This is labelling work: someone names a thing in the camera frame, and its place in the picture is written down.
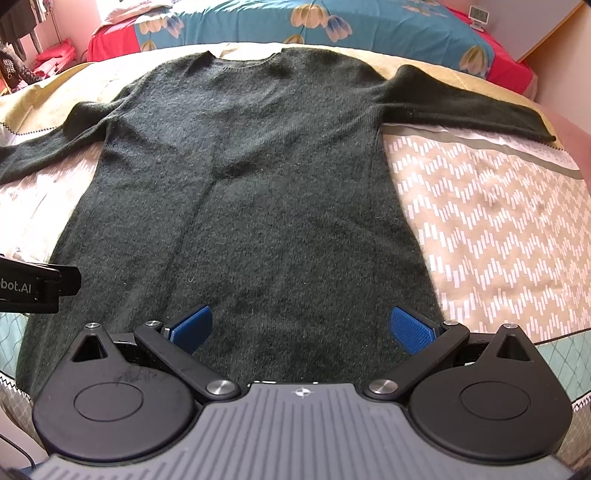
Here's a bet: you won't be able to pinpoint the patterned beige bed sheet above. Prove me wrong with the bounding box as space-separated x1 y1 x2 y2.
0 42 591 467

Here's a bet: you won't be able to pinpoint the dark green knit sweater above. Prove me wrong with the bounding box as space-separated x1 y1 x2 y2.
1 48 551 395

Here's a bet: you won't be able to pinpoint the hanging dark clothes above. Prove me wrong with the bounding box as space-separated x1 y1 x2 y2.
0 0 51 61

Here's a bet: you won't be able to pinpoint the small white digital clock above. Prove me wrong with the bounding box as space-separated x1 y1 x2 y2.
468 5 490 32

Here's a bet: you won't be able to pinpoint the red folded clothes pile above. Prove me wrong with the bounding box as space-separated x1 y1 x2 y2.
31 38 76 79

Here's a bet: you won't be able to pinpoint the blue floral quilt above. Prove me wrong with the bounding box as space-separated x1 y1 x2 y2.
134 0 495 78

